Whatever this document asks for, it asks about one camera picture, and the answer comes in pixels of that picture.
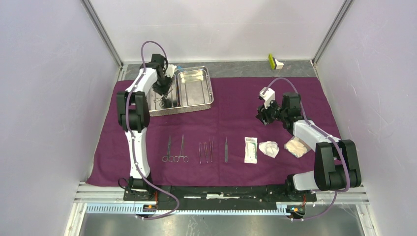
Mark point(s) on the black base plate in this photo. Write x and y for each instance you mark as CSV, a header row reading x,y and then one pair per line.
x,y
221,195

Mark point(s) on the steel scalpel handle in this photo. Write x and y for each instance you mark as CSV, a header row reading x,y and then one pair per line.
x,y
211,143
226,150

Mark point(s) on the aluminium frame rail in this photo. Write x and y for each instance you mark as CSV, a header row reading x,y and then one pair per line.
x,y
109,200

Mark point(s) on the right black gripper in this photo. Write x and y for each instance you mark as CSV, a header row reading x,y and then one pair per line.
x,y
263,113

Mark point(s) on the white gauze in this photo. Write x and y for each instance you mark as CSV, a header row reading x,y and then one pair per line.
x,y
269,148

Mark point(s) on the yellow green white object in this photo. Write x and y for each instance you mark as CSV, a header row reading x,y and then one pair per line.
x,y
274,63

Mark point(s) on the beige gauze roll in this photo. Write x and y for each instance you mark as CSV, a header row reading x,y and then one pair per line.
x,y
297,147

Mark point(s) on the white sterile packet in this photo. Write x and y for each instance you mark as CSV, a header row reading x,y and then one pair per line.
x,y
250,150

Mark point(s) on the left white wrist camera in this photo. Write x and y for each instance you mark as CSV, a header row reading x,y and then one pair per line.
x,y
170,70

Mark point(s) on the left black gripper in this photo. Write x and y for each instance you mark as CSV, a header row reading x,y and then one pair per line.
x,y
164,90

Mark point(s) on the steel surgical scissors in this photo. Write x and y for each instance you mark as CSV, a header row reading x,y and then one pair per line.
x,y
168,157

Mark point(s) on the metal instrument tray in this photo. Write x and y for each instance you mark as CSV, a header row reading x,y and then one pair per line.
x,y
191,91

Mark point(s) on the purple cloth wrap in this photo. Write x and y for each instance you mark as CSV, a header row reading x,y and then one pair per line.
x,y
233,115

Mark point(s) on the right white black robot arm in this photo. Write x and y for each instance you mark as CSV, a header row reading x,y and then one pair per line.
x,y
336,165

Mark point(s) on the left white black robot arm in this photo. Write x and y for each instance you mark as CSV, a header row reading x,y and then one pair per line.
x,y
134,118

